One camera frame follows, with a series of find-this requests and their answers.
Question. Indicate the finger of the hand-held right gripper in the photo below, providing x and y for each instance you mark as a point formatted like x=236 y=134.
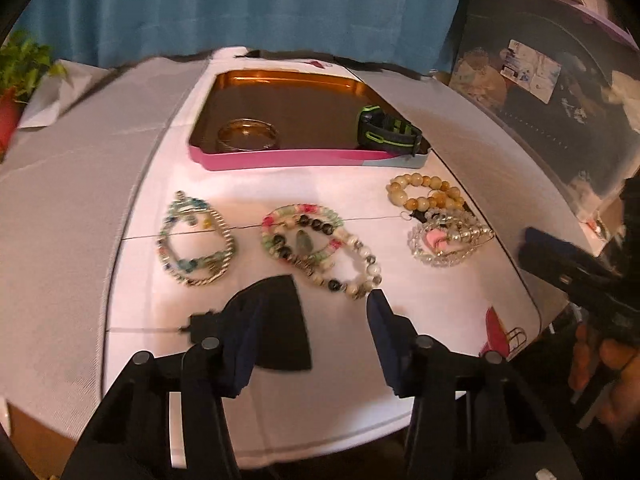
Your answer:
x=550 y=255

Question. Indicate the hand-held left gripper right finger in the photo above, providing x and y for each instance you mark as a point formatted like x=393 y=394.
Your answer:
x=387 y=340

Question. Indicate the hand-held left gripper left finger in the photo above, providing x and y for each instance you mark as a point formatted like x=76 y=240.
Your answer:
x=245 y=345

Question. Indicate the pink tin tray gold inside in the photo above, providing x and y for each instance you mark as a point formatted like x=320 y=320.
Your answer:
x=300 y=115

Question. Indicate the person's right hand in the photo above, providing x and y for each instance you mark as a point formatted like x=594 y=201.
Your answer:
x=607 y=375

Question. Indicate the white printed cloth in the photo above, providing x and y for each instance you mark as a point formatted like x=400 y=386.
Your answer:
x=320 y=190

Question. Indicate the clear storage box purple lid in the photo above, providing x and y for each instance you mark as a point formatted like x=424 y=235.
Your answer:
x=550 y=85

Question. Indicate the black and green wristwatch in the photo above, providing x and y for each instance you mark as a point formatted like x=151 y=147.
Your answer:
x=387 y=131

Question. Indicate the gold bangle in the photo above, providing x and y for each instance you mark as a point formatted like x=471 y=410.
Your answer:
x=248 y=134

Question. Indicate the white paper packet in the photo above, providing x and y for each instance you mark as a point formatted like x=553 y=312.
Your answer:
x=50 y=95

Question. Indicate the red plant pot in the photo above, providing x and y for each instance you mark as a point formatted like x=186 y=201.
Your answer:
x=7 y=117

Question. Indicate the blue curtain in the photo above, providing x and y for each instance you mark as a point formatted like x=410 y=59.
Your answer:
x=240 y=7

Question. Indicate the green plant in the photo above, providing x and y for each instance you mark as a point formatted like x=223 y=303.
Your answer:
x=22 y=62

